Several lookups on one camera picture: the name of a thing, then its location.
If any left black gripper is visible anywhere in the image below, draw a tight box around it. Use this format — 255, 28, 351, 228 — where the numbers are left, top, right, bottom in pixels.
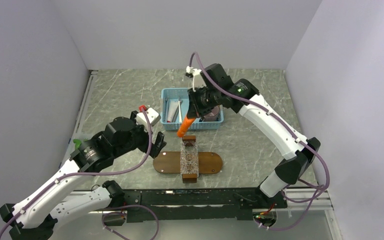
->
113, 111, 166, 158

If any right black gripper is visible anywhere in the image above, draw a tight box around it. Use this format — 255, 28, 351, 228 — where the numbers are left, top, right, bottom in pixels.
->
187, 84, 221, 119

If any orange toothpaste tube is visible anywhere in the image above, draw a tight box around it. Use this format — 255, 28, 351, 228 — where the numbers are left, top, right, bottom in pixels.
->
177, 116, 196, 138

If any clear acrylic toothbrush holder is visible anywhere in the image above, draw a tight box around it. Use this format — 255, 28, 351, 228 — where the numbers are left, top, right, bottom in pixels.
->
180, 135, 199, 184

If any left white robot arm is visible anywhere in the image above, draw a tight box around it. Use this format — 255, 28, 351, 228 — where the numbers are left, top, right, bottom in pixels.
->
0, 106, 166, 240

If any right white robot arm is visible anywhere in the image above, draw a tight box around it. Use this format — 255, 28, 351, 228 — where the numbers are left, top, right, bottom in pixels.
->
177, 63, 320, 208

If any brown oval wooden tray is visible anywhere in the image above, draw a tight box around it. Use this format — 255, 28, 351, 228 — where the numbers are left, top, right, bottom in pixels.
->
153, 151, 223, 175

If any white red toothpaste tube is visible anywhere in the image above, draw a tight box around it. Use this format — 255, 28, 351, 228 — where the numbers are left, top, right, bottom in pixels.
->
166, 100, 179, 123

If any purple mug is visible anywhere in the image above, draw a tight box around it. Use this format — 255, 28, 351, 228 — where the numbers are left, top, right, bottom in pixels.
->
200, 106, 221, 122

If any blue plastic basket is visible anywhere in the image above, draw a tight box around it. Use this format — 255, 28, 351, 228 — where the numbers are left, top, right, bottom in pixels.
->
160, 88, 224, 131

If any green white object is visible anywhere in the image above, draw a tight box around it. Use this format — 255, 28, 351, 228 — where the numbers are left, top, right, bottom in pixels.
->
72, 138, 85, 150

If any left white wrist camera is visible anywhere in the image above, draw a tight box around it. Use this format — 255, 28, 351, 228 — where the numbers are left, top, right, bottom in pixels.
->
136, 105, 161, 127

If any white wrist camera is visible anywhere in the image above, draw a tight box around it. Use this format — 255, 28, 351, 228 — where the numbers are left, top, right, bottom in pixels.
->
136, 105, 161, 127
185, 66, 202, 92

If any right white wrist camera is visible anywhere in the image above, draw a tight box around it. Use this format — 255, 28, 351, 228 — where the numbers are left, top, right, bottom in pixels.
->
185, 66, 202, 92

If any black base frame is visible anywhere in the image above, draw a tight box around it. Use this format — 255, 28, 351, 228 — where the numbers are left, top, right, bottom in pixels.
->
100, 180, 289, 223

